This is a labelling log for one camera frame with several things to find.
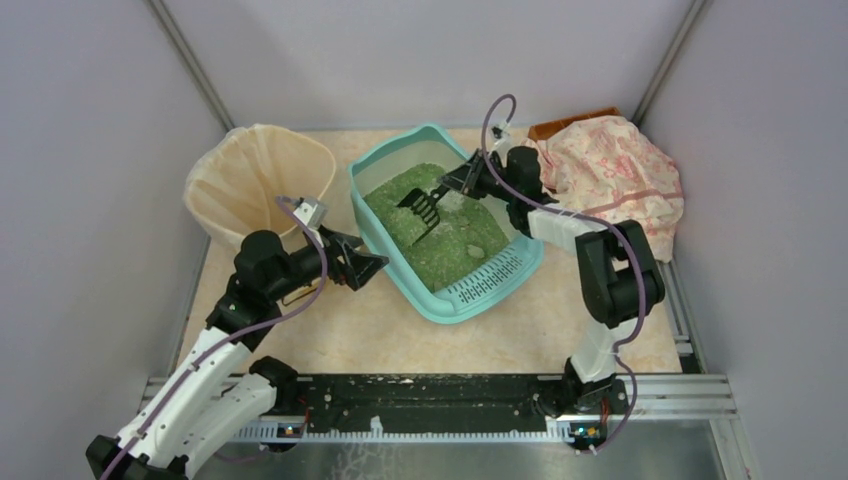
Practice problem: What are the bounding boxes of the green litter clump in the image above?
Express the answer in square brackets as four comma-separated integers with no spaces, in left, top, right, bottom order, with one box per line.
[466,245,485,259]

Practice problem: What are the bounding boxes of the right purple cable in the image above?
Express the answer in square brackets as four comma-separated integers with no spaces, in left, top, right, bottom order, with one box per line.
[480,93,648,456]

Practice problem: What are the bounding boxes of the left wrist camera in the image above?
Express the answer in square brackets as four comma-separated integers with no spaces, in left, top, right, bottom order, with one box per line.
[294,197,328,232]

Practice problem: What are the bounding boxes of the black litter scoop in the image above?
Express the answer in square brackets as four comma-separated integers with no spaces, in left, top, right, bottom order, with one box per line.
[396,185,452,245]

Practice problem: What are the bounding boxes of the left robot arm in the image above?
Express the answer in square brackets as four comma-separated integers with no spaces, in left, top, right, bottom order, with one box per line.
[86,226,389,479]

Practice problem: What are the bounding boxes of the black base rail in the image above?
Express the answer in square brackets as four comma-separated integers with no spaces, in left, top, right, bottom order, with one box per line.
[231,374,738,444]

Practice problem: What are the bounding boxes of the bin with beige bag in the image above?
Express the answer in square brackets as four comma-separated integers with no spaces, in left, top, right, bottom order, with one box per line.
[183,124,350,253]

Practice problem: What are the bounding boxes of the brown wooden box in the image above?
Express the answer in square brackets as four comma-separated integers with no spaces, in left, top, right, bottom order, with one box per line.
[527,107,621,141]

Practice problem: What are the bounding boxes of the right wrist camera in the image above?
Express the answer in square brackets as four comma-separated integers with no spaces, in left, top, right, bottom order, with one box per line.
[489,123,513,150]

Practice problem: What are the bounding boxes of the teal litter box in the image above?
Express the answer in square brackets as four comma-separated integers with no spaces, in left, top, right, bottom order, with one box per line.
[348,124,544,324]

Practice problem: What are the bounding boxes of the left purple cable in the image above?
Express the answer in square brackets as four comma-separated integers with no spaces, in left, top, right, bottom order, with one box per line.
[99,195,331,480]

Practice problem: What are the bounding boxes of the pink patterned cloth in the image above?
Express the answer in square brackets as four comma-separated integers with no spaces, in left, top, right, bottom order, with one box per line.
[521,115,684,263]

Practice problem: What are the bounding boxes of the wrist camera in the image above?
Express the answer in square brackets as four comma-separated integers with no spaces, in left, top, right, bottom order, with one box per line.
[489,123,513,150]
[294,197,328,232]

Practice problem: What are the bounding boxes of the purple cable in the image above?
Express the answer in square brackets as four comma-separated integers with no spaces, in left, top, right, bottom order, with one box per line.
[99,195,331,480]
[480,93,648,456]

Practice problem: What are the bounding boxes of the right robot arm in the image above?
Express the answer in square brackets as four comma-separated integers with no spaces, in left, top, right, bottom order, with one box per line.
[428,146,665,414]

